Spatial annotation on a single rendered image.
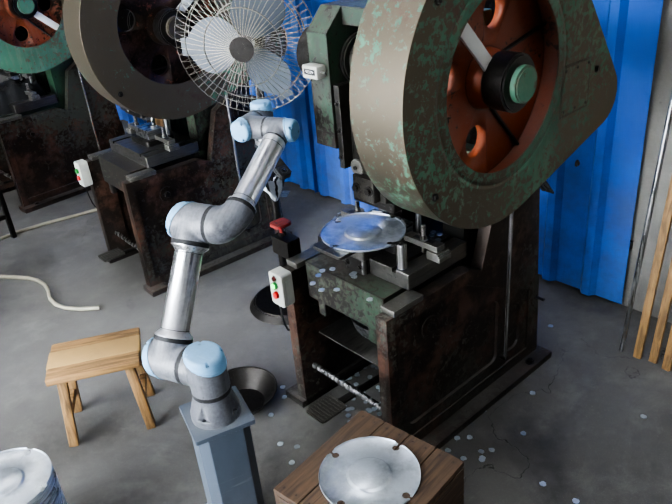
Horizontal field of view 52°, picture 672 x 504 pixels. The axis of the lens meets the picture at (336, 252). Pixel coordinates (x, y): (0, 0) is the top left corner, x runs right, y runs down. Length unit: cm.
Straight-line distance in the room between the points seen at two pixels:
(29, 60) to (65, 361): 254
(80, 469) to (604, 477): 187
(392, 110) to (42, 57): 353
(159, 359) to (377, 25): 112
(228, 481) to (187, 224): 80
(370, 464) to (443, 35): 119
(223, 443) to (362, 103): 108
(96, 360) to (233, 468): 80
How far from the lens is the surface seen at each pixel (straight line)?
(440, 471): 205
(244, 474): 225
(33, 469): 242
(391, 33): 166
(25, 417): 318
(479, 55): 186
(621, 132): 311
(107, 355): 276
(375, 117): 169
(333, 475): 205
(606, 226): 329
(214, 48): 291
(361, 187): 228
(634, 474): 263
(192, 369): 201
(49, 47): 493
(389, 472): 204
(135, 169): 362
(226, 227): 202
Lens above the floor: 183
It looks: 28 degrees down
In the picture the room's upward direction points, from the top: 5 degrees counter-clockwise
